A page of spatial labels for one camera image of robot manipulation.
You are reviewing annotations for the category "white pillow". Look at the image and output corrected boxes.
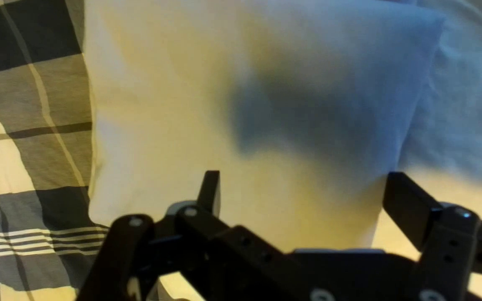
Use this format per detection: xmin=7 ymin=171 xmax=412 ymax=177
xmin=81 ymin=0 xmax=482 ymax=301

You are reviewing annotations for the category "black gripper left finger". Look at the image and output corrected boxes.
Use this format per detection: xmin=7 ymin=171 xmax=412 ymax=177
xmin=196 ymin=170 xmax=221 ymax=215

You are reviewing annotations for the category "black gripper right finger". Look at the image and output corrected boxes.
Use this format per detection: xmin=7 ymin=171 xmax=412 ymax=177
xmin=384 ymin=171 xmax=444 ymax=250

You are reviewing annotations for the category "grey pillow case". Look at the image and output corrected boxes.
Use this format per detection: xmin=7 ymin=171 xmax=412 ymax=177
xmin=402 ymin=0 xmax=482 ymax=182

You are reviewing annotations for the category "plaid checkered comforter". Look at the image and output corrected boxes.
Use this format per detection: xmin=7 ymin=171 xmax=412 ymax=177
xmin=0 ymin=0 xmax=106 ymax=301

